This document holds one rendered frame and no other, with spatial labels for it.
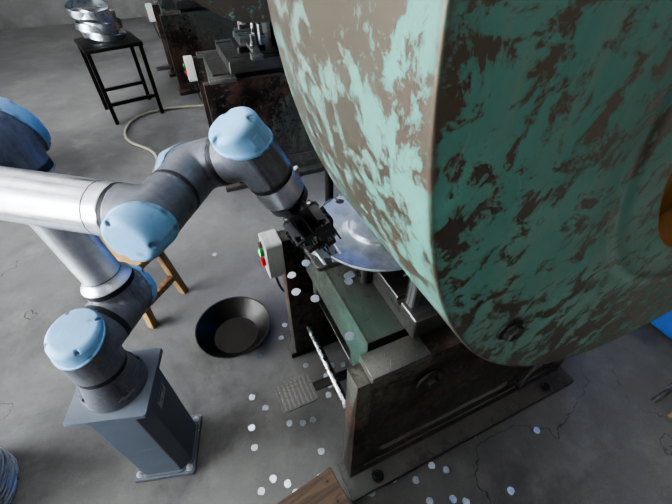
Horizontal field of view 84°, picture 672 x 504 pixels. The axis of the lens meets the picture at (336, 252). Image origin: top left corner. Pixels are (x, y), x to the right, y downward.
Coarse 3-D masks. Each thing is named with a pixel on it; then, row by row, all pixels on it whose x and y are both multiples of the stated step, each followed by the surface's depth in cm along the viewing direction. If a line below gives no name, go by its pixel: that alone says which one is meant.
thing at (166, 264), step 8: (120, 256) 143; (160, 256) 153; (136, 264) 140; (144, 264) 142; (160, 264) 158; (168, 264) 158; (168, 272) 161; (176, 272) 164; (168, 280) 161; (176, 280) 165; (160, 288) 158; (184, 288) 170; (152, 304) 155; (152, 312) 155; (152, 320) 156; (152, 328) 158
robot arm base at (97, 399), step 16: (128, 352) 93; (128, 368) 88; (144, 368) 94; (112, 384) 85; (128, 384) 88; (144, 384) 93; (80, 400) 87; (96, 400) 85; (112, 400) 86; (128, 400) 89
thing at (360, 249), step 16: (336, 208) 90; (352, 208) 90; (336, 224) 86; (352, 224) 85; (336, 240) 82; (352, 240) 82; (368, 240) 81; (336, 256) 78; (352, 256) 78; (368, 256) 78; (384, 256) 78
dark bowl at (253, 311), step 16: (224, 304) 161; (240, 304) 162; (256, 304) 161; (208, 320) 156; (224, 320) 161; (240, 320) 161; (256, 320) 160; (208, 336) 153; (224, 336) 155; (240, 336) 155; (256, 336) 155; (208, 352) 143; (224, 352) 149; (240, 352) 148
